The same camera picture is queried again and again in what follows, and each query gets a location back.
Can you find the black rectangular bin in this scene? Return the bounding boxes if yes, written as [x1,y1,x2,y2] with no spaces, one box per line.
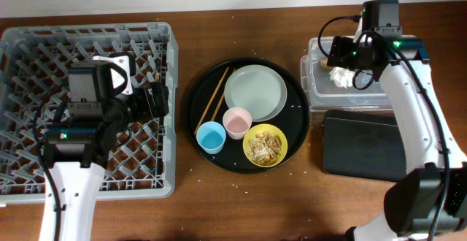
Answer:
[323,110,406,182]

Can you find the yellow bowl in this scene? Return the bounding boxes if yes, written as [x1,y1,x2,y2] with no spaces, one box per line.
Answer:
[243,123,288,168]

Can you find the grey plate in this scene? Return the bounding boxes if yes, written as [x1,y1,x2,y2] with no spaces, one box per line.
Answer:
[224,64,287,122]

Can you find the food scraps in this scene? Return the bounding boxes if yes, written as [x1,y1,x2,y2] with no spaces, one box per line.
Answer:
[247,131,282,166]

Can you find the clear plastic bin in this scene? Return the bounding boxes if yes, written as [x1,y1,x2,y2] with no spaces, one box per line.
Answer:
[301,37,392,112]

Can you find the blue cup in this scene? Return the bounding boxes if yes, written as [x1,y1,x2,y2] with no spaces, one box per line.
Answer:
[196,121,227,155]

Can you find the wooden chopstick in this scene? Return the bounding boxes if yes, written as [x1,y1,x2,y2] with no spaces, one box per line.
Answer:
[208,67,236,121]
[194,67,229,135]

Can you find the white tissue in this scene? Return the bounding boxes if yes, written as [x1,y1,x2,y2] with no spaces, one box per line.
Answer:
[329,67,355,88]

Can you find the round black tray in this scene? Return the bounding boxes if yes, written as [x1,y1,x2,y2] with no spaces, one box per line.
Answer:
[182,58,310,174]

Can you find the pink cup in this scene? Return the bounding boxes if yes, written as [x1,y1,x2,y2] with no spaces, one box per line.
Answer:
[223,107,252,139]

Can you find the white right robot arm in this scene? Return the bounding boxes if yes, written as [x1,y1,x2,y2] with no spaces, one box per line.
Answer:
[328,31,466,240]

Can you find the grey dishwasher rack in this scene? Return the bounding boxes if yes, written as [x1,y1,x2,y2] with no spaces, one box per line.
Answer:
[1,22,179,205]

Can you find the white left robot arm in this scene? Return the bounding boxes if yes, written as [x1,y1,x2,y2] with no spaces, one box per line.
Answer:
[36,82,169,240]

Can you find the gold snack wrapper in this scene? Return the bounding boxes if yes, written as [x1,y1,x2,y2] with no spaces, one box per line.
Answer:
[319,59,333,70]

